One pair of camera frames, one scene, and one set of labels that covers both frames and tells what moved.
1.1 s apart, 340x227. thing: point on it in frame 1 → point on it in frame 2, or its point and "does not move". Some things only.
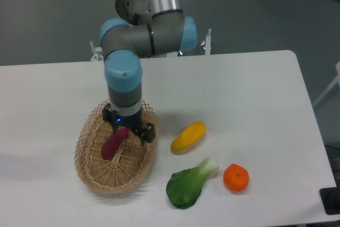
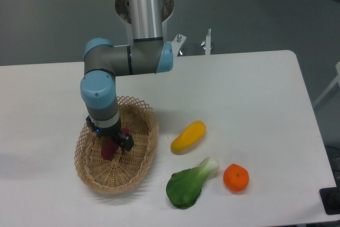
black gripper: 135,122 → 126,141
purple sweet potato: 114,141 does not move
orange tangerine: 235,177 does not move
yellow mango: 188,137 does not move
